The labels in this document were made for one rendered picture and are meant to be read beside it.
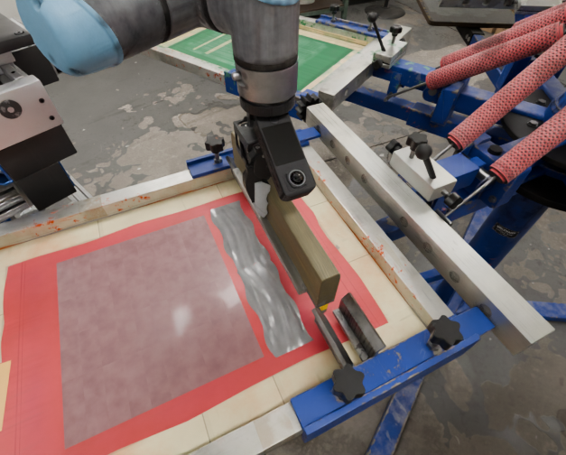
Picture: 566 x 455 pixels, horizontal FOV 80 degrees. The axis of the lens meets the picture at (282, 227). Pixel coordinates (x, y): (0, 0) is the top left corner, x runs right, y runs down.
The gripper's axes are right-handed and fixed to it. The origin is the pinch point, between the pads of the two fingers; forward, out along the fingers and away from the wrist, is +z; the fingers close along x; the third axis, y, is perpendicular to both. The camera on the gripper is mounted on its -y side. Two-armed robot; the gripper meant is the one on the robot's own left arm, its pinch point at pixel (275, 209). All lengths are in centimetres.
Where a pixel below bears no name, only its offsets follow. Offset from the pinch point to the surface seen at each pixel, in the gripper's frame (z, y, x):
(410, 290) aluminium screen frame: 10.1, -18.6, -17.1
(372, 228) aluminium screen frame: 10.1, -4.3, -19.1
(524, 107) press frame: 7, 12, -79
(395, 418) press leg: 104, -31, -35
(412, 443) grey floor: 109, -40, -38
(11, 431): 14, -11, 47
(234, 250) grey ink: 13.3, 4.7, 7.3
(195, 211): 13.7, 18.7, 11.5
